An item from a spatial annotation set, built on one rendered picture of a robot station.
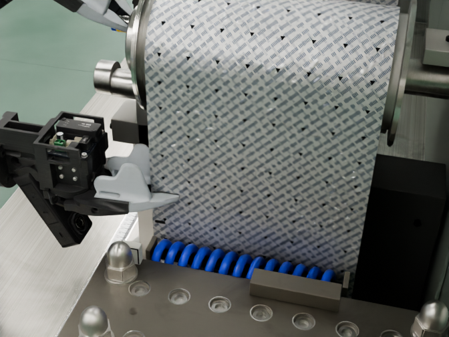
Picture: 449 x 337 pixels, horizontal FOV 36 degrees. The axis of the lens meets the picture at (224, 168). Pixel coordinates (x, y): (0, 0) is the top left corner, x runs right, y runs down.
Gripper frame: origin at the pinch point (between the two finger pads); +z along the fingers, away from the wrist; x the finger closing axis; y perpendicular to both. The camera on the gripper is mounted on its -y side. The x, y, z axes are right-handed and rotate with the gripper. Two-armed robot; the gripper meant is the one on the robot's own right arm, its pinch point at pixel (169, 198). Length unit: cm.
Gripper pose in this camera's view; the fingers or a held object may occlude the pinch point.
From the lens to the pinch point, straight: 78.6
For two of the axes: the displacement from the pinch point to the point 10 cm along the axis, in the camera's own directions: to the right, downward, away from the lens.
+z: 9.7, 1.6, -1.9
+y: 0.2, -8.1, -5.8
